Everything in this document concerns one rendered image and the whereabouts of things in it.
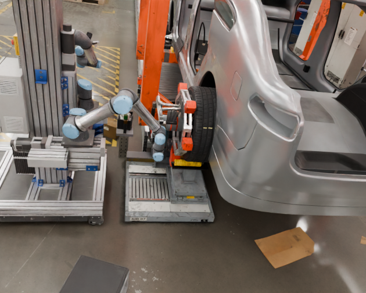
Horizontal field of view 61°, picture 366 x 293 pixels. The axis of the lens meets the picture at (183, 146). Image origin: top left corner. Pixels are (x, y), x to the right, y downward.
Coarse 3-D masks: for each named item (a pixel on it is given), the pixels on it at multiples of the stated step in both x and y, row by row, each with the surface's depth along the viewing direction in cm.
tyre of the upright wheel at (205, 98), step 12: (192, 96) 259; (204, 96) 251; (216, 96) 255; (204, 108) 245; (216, 108) 248; (204, 120) 244; (180, 132) 302; (204, 132) 245; (204, 144) 250; (192, 156) 258; (204, 156) 259
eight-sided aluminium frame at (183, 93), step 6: (180, 90) 267; (186, 90) 267; (180, 96) 273; (186, 96) 262; (186, 126) 246; (174, 132) 295; (174, 138) 294; (174, 144) 286; (180, 144) 256; (174, 150) 282; (180, 150) 257
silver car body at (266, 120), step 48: (192, 0) 448; (240, 0) 241; (288, 0) 478; (336, 0) 274; (192, 48) 370; (240, 48) 202; (288, 48) 489; (240, 96) 191; (288, 96) 161; (336, 96) 341; (240, 144) 189; (288, 144) 170; (336, 144) 271; (240, 192) 202; (288, 192) 189; (336, 192) 189
